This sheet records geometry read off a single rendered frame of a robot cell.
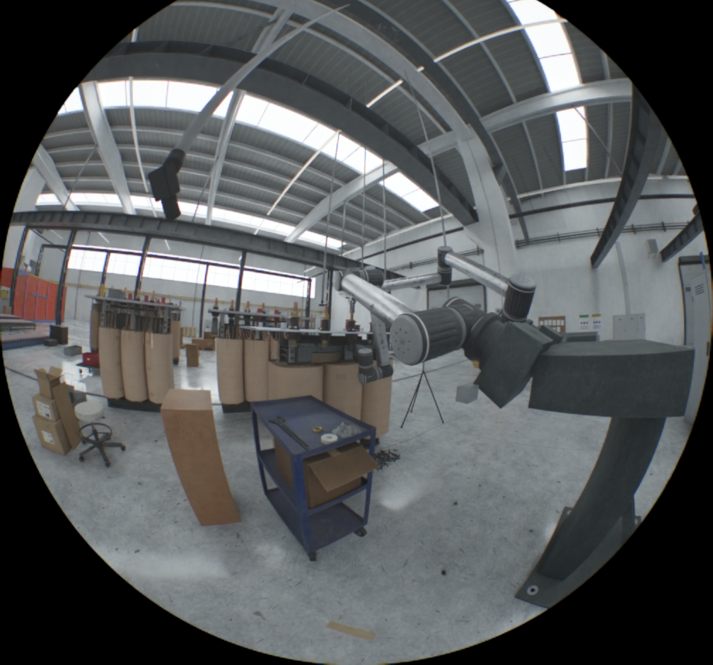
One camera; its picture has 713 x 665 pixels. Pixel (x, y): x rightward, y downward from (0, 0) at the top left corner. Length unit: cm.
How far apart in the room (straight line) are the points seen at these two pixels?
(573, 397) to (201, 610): 182
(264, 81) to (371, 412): 460
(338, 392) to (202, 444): 118
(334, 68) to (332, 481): 966
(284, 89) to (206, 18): 680
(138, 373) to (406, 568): 339
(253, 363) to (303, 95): 414
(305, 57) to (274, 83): 551
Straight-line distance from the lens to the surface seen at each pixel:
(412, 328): 73
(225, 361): 314
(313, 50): 909
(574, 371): 83
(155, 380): 329
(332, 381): 186
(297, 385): 164
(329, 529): 155
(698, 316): 436
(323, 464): 96
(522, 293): 144
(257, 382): 327
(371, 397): 219
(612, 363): 84
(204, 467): 142
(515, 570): 170
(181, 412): 125
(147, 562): 176
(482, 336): 90
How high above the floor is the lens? 139
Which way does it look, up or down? 6 degrees up
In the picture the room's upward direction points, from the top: 2 degrees clockwise
